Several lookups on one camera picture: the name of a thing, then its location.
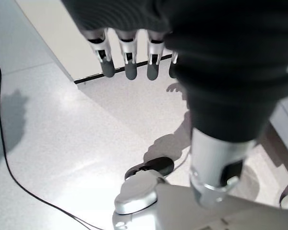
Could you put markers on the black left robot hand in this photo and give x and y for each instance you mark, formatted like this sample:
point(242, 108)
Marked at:
point(230, 60)

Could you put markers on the silver left robot leg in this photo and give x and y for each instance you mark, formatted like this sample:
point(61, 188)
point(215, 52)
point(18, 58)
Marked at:
point(136, 191)

